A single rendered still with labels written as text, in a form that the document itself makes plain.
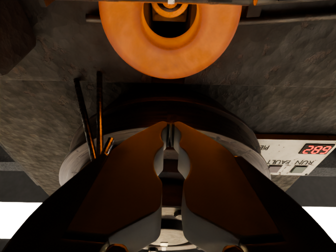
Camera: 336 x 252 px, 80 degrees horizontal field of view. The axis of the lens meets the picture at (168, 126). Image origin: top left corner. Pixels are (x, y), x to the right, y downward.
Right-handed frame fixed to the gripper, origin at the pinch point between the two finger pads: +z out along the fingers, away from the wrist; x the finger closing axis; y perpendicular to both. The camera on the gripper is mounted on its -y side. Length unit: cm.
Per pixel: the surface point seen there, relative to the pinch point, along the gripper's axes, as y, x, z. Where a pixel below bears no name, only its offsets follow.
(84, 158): 17.3, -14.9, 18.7
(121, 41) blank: -3.4, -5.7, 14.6
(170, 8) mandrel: -7.1, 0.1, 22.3
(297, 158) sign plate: 30, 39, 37
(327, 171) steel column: 334, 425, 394
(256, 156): 15.6, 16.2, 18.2
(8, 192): 555, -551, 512
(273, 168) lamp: 35, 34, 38
